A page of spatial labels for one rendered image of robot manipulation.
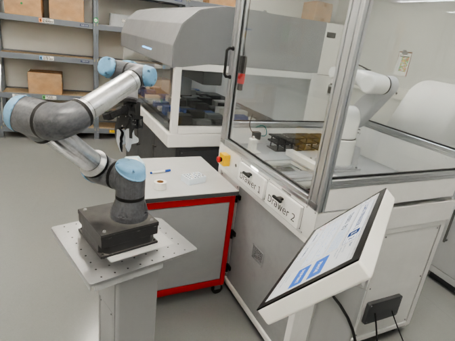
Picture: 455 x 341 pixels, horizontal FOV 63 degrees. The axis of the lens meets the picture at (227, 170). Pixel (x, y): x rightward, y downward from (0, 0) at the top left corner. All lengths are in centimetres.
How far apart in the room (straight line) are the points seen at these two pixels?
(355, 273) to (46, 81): 503
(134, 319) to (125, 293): 16
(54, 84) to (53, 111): 432
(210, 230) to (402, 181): 108
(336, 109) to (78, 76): 480
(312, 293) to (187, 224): 133
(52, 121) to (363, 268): 91
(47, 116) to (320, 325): 99
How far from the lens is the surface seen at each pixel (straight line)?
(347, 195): 169
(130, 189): 147
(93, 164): 148
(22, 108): 125
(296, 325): 198
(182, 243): 160
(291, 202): 173
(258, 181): 196
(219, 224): 223
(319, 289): 90
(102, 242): 147
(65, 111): 118
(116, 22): 543
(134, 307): 173
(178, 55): 255
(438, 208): 224
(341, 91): 150
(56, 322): 242
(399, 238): 214
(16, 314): 252
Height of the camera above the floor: 161
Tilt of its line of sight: 20 degrees down
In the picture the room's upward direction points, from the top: 7 degrees clockwise
